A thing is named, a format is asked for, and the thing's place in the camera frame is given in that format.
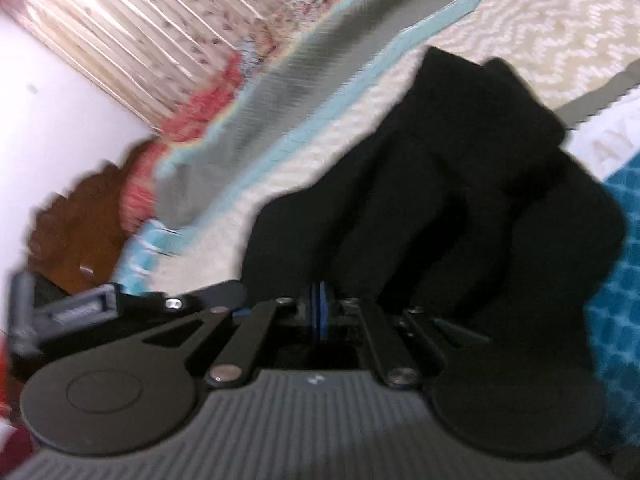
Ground floral striped curtain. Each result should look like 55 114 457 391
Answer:
0 0 363 132

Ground teal patterned cloth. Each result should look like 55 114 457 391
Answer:
582 152 640 463

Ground grey quilt with teal border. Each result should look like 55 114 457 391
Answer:
114 0 640 293

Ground beige chevron bed sheet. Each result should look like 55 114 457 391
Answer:
160 0 640 303

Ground brown wooden headboard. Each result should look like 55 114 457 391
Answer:
25 139 162 297

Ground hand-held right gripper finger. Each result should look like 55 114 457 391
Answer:
320 282 493 390
142 282 322 389

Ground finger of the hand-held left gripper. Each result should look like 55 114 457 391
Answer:
165 281 247 317

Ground red patchwork quilt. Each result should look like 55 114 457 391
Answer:
119 0 398 243

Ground black pants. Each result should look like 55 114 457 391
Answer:
240 45 628 378

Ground white cloth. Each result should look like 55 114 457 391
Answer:
564 99 640 182

